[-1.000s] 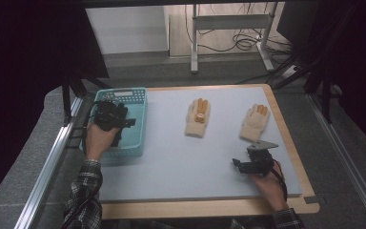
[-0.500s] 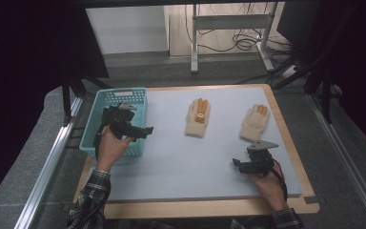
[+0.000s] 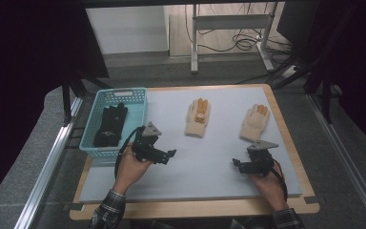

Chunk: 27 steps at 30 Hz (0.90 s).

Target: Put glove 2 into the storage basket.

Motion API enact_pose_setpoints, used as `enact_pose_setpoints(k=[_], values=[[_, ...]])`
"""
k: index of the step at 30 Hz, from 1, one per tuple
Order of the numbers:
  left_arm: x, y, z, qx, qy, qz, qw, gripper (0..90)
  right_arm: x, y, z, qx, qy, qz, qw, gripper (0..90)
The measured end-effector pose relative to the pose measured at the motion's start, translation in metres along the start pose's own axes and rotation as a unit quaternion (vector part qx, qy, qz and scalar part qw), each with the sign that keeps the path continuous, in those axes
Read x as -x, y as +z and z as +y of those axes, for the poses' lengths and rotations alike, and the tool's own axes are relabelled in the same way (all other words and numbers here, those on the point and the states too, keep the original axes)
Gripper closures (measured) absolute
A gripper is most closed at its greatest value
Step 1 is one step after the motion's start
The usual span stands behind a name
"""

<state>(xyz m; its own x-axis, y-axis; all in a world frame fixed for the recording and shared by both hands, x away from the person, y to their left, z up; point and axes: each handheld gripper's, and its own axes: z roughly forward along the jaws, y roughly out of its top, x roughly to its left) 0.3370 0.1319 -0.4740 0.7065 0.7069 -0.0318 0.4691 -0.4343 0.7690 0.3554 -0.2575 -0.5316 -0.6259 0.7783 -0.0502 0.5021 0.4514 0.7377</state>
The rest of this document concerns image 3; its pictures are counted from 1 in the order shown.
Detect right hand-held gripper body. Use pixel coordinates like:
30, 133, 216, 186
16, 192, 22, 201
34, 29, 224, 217
246, 139, 280, 177

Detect black floor cables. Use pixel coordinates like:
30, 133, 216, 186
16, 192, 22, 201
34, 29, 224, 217
184, 3, 295, 55

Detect person's right hand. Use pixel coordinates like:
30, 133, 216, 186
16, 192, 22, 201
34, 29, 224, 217
249, 159, 289, 212

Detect grey foam mat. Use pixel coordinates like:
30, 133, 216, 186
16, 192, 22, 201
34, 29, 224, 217
78, 86, 303, 203

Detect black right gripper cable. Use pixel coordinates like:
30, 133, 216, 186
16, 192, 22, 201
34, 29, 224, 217
270, 157, 289, 202

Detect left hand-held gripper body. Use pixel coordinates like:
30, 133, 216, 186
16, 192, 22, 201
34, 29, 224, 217
132, 121, 170, 165

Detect aluminium rail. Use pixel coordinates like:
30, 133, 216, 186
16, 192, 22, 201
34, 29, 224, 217
307, 94, 366, 221
13, 96, 84, 229

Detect person's left hand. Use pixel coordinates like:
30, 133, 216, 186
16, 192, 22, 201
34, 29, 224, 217
112, 143, 154, 196

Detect grey tape piece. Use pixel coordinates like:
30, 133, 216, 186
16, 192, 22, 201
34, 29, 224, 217
303, 195, 327, 205
63, 203, 86, 212

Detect teal plastic basket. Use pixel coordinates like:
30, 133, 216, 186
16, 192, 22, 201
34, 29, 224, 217
78, 87, 149, 159

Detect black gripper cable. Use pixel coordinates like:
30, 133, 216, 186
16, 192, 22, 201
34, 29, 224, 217
270, 157, 289, 202
113, 126, 147, 179

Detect black tripod stand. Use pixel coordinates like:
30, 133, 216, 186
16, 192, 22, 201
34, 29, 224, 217
61, 72, 111, 126
272, 6, 358, 125

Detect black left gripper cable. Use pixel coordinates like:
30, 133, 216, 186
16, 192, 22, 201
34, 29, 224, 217
113, 126, 147, 179

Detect white metal stand frame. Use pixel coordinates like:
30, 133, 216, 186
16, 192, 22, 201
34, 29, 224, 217
190, 3, 276, 74

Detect white power strip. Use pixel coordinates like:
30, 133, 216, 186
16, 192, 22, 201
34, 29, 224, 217
280, 64, 298, 79

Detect cream glove with orange fingertips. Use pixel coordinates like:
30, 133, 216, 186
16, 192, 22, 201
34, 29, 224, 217
239, 103, 271, 142
184, 97, 212, 138

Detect white panel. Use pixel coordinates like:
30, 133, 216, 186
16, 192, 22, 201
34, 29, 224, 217
85, 6, 170, 55

